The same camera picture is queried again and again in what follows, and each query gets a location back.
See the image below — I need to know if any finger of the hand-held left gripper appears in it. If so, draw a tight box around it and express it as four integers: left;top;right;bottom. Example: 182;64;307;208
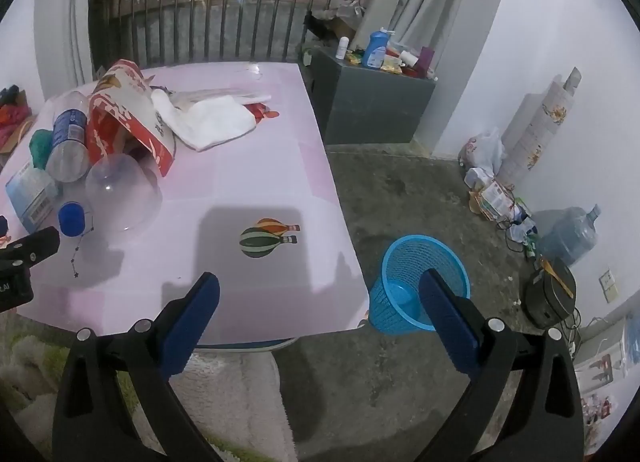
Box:
0;227;61;270

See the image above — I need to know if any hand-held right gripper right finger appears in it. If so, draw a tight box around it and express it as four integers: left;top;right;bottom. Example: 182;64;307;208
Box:
419;268;586;462

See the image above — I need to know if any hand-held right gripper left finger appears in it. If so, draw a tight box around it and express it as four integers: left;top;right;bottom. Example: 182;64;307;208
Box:
52;272;223;462

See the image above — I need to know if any blue plastic waste basket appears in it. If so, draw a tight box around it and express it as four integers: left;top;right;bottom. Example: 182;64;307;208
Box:
369;234;472;334

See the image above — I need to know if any clear plastic water bottle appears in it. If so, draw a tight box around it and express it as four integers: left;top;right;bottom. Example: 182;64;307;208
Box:
45;91;92;184

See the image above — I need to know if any red white paper bag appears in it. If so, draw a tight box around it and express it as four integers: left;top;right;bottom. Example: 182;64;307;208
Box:
87;59;177;178

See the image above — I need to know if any blue bottle cap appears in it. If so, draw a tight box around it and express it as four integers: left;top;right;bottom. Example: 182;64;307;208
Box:
58;201;87;237

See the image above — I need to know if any white blue box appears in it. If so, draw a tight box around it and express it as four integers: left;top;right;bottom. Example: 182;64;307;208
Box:
5;159;63;234

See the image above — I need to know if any teal cloth ball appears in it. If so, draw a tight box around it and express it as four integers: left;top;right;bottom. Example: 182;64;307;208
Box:
29;128;55;170

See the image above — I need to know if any black rice cooker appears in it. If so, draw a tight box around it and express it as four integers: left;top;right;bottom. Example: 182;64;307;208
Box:
521;256;577;329

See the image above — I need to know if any clear plastic dome lid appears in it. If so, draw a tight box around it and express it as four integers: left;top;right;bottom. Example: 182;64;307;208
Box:
85;152;163;234

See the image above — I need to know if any cardboard box of clothes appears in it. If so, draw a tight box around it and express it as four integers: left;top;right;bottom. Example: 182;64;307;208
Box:
0;84;38;158

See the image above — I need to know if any pile of paper packets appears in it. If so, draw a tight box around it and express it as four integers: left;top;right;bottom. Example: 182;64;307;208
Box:
462;167;538;243

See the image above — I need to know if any blue water jug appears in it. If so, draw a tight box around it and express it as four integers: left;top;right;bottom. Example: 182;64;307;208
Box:
537;203;601;265

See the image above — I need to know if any pink printed tablecloth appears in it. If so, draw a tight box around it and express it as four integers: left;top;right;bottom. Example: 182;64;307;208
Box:
0;62;371;348

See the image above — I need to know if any white printed box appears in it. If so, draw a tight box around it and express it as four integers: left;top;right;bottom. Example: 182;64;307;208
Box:
572;312;640;393

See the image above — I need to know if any white plastic bag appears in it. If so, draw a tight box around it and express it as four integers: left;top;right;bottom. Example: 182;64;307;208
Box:
459;128;507;178

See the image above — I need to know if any white cloth bag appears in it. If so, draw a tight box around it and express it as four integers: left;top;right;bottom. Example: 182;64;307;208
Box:
150;87;273;153

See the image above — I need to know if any printed wallpaper roll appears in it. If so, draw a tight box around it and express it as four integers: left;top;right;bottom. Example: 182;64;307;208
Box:
497;67;583;188

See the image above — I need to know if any grey cabinet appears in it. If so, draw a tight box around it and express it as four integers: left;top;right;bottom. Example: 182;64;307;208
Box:
300;47;437;145

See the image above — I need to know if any blue detergent bottle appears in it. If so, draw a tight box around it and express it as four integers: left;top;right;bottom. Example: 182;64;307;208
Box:
361;27;396;69

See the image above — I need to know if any brown cardboard box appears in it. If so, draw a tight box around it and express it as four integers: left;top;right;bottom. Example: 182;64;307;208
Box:
327;0;368;35

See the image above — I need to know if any wall socket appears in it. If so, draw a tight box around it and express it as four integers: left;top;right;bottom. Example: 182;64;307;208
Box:
599;269;621;303

